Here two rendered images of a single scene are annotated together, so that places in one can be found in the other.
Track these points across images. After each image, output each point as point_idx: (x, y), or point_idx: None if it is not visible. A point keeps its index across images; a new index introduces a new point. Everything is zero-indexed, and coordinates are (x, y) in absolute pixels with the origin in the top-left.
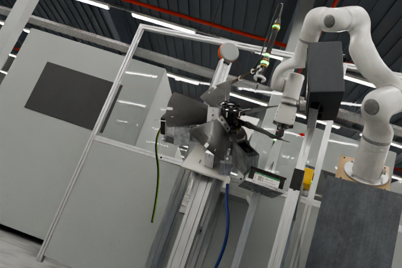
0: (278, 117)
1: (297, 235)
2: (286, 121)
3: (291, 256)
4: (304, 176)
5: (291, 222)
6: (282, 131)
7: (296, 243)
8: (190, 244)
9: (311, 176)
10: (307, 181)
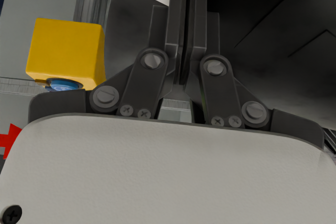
0: (288, 204)
1: (105, 23)
2: (122, 151)
3: None
4: (58, 42)
5: None
6: (164, 40)
7: (104, 9)
8: None
9: (31, 47)
10: (45, 25)
